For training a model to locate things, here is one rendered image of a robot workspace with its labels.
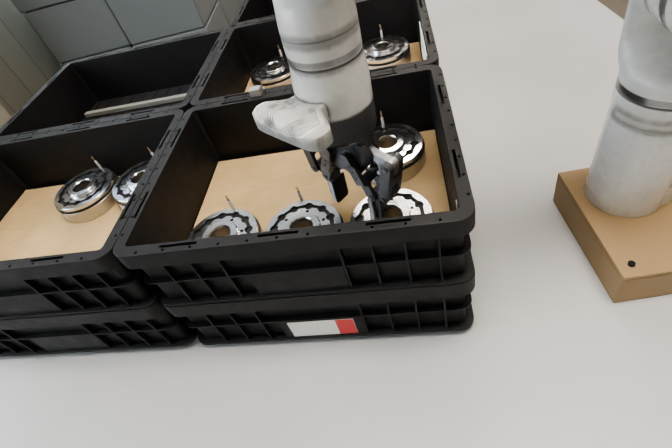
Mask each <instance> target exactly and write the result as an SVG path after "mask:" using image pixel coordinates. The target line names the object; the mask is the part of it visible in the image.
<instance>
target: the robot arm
mask: <svg viewBox="0 0 672 448"><path fill-rule="evenodd" d="M272 1H273V5H274V11H275V16H276V21H277V26H278V30H279V34H280V37H281V41H282V44H283V47H284V51H285V54H286V58H287V61H288V64H289V69H290V75H291V82H292V87H293V90H294V94H295V95H294V96H293V97H291V98H289V99H285V100H277V101H267V102H263V103H261V104H259V105H257V106H256V107H255V109H254V110H253V112H252V115H253V117H254V120H255V122H256V125H257V127H258V129H259V130H261V131H262V132H264V133H266V134H268V135H271V136H273V137H275V138H277V139H280V140H282V141H284V142H287V143H289V144H291V145H294V146H296V147H299V148H301V149H303V151H304V154H305V156H306V158H307V160H308V162H309V164H310V167H311V169H312V170H313V171H314V172H318V171H320V172H322V176H323V178H324V179H325V180H327V182H328V185H329V189H330V192H331V194H332V196H333V200H334V201H336V202H338V203H339V202H341V201H342V200H343V199H344V198H345V197H346V196H347V195H348V187H347V183H346V179H345V175H344V172H342V171H340V170H341V169H345V170H346V171H348V172H349V173H350V174H351V176H352V178H353V180H354V182H355V183H356V185H357V186H361V187H362V188H363V190H364V192H365V194H366V196H367V197H368V199H367V202H368V207H369V212H370V217H371V219H381V217H382V216H383V215H384V214H385V213H386V212H387V211H388V204H387V203H388V202H389V201H390V200H391V199H392V198H393V197H394V196H395V195H396V194H397V193H398V192H399V191H400V189H401V181H402V172H403V163H404V157H403V155H402V154H401V153H399V152H395V153H394V154H393V155H392V156H390V155H389V154H387V153H385V152H383V151H381V150H380V146H379V144H378V142H377V140H376V138H375V136H374V132H375V127H376V121H377V117H376V110H375V103H374V97H373V91H372V84H371V78H370V71H369V66H368V63H367V59H366V56H365V53H364V49H363V45H362V38H361V31H360V25H359V19H358V13H357V8H356V3H355V0H272ZM618 64H619V72H618V76H617V80H616V83H615V86H614V89H613V93H612V96H611V99H610V103H609V106H608V109H607V113H606V116H605V119H604V123H603V126H602V129H601V133H600V136H599V139H598V142H597V146H596V149H595V152H594V156H593V159H592V162H591V165H590V169H589V172H588V176H587V178H586V182H585V186H584V192H585V195H586V197H587V199H588V200H589V201H590V203H592V204H593V205H594V206H595V207H596V208H598V209H600V210H601V211H603V212H605V213H608V214H610V215H614V216H617V217H623V218H639V217H645V216H648V215H651V214H652V213H654V212H656V211H657V210H658V209H659V207H661V206H662V205H667V204H670V202H671V200H672V0H629V2H628V6H627V10H626V15H625V19H624V23H623V27H622V31H621V36H620V40H619V45H618ZM316 152H319V154H320V156H321V157H319V158H318V159H317V160H316V157H315V153H316ZM369 165H370V167H369ZM368 167H369V169H368V170H367V171H366V172H365V173H364V174H363V175H362V174H361V173H362V172H363V171H364V170H365V169H367V168H368ZM373 179H374V181H375V182H376V184H377V185H376V186H375V187H374V188H373V187H372V185H371V182H372V180H373Z"/></svg>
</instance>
